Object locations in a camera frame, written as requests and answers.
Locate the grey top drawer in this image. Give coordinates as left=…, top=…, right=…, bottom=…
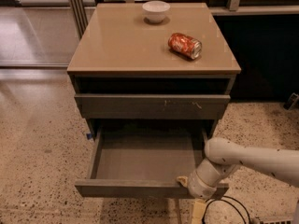
left=75, top=94, right=230, bottom=119

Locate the red soda can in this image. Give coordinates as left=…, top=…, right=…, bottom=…
left=168, top=33, right=202, bottom=60

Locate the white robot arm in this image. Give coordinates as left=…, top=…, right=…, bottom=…
left=177, top=137, right=299, bottom=200

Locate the white ceramic bowl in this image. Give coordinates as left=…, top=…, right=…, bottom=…
left=142, top=1, right=170, bottom=23

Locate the dark object on floor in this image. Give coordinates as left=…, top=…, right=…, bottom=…
left=283, top=92, right=299, bottom=110

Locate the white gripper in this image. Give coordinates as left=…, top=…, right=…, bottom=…
left=177, top=171, right=217, bottom=224

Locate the black cable loop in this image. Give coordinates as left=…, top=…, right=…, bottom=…
left=201, top=195, right=252, bottom=224

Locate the white floor power strip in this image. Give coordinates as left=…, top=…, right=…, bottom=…
left=251, top=216, right=294, bottom=224

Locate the grey drawer cabinet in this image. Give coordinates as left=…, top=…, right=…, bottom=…
left=67, top=3, right=241, bottom=133

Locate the grey drawer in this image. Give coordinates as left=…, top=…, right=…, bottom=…
left=74, top=127, right=230, bottom=200
left=75, top=94, right=230, bottom=119

